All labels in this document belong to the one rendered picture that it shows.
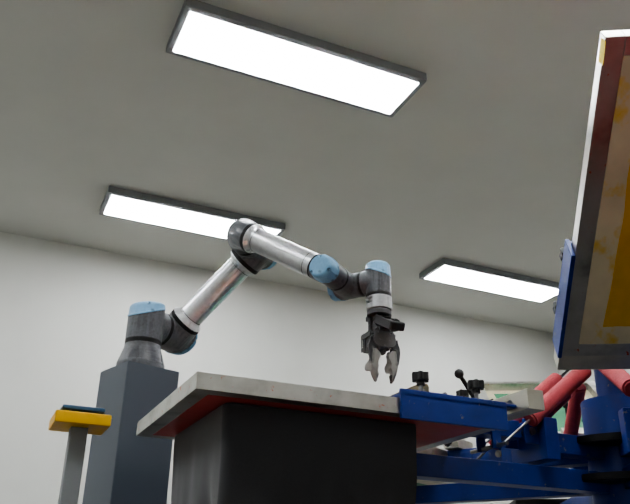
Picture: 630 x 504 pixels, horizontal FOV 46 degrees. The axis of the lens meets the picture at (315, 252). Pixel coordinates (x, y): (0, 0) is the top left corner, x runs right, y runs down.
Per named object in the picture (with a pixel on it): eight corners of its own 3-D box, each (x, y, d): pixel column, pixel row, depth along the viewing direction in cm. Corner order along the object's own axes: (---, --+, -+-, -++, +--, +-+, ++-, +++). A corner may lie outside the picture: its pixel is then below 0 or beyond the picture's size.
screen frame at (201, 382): (195, 388, 155) (197, 370, 156) (135, 436, 203) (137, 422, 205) (507, 426, 184) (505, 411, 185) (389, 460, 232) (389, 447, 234)
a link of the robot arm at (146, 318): (116, 339, 239) (121, 299, 244) (144, 350, 249) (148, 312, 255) (145, 333, 233) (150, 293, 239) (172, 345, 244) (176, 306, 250)
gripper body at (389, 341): (383, 358, 219) (382, 319, 224) (398, 350, 212) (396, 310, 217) (360, 354, 216) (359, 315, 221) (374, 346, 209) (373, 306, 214)
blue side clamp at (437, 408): (401, 417, 171) (400, 387, 174) (390, 421, 175) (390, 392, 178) (508, 430, 182) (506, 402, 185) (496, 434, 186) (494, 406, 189)
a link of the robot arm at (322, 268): (223, 203, 240) (339, 251, 211) (243, 217, 248) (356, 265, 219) (206, 234, 238) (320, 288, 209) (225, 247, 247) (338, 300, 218)
